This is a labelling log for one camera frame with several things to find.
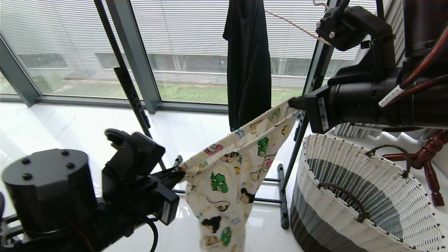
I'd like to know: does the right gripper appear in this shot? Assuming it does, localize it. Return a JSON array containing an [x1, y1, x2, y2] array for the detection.
[[304, 69, 414, 134]]

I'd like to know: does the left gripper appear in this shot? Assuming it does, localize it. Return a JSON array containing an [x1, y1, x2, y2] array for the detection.
[[101, 175, 181, 228]]

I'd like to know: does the cream printed garment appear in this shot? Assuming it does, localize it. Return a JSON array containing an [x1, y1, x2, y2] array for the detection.
[[178, 100, 303, 252]]

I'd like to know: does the pink clothes hanger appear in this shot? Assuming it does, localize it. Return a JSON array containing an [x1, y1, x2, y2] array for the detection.
[[264, 0, 332, 46]]

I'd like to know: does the black garment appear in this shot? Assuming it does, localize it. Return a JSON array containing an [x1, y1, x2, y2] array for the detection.
[[223, 0, 272, 132]]

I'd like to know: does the black clothes rack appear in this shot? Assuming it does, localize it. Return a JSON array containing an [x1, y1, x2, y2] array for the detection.
[[94, 0, 342, 230]]

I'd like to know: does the white laundry basket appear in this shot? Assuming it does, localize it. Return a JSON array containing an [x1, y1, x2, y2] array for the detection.
[[290, 134, 446, 252]]

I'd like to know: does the red wooden turned stand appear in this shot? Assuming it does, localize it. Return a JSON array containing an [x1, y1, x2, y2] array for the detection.
[[381, 129, 448, 207]]

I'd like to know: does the window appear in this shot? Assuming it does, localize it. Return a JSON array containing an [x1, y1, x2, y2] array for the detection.
[[0, 0, 377, 114]]

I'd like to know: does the black cable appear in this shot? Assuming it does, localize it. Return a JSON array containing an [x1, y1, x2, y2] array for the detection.
[[145, 216, 159, 252]]

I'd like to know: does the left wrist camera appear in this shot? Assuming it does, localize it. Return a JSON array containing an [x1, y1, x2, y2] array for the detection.
[[103, 128, 166, 184]]

